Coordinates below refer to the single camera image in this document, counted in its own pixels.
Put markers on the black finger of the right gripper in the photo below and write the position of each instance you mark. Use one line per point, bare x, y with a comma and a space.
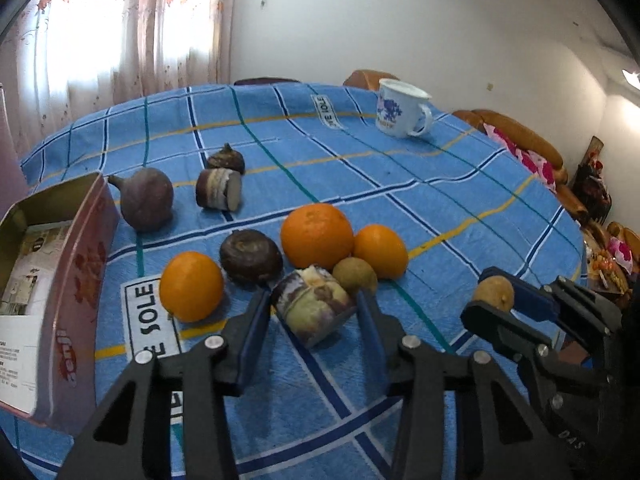
520, 339
573, 307

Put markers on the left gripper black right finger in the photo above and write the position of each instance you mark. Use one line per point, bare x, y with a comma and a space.
461, 412

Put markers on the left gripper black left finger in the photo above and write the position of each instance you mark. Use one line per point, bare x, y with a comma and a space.
128, 436

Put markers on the tan round fruit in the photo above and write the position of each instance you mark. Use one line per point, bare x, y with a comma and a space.
496, 291

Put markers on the small orange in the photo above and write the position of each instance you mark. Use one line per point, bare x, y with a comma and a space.
383, 249

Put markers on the small green-brown kiwi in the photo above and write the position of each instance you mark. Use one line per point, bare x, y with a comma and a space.
355, 274

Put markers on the dark round water chestnut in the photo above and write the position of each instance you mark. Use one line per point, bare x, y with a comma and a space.
250, 256

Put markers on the cut taro chunk purple-green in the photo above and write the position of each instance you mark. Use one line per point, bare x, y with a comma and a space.
312, 303

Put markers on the purple beet with stem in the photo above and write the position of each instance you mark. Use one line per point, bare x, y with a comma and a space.
146, 199

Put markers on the large orange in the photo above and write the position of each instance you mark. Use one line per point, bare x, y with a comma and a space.
316, 235

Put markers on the cut brown taro piece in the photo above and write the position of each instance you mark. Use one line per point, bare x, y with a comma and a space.
219, 188

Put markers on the small dark pointed chestnut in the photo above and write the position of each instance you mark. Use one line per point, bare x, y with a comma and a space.
226, 158

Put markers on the cluttered side table items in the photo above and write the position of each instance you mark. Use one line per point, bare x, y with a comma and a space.
612, 249

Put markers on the orange wooden sofa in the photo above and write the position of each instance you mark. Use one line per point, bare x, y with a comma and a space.
527, 140

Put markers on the pink floral cushion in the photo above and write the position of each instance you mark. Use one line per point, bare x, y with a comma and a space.
536, 164

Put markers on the red metal tin box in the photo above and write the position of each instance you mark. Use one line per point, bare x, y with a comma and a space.
66, 396

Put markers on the paper leaflet in tin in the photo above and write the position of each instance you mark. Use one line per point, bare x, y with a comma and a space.
23, 303

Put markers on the blue plaid tablecloth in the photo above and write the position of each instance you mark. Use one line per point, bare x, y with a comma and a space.
458, 201

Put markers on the white enamel mug blue print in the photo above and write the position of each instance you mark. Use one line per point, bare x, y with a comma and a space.
402, 109

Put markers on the pink plastic kettle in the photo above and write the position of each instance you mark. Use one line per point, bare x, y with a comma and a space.
13, 185

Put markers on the orange wooden chair back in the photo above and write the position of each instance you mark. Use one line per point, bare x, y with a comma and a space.
367, 79

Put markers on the dark round stool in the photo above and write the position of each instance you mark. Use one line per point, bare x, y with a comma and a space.
264, 80

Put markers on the white floral curtain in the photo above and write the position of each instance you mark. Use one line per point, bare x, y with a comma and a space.
64, 59

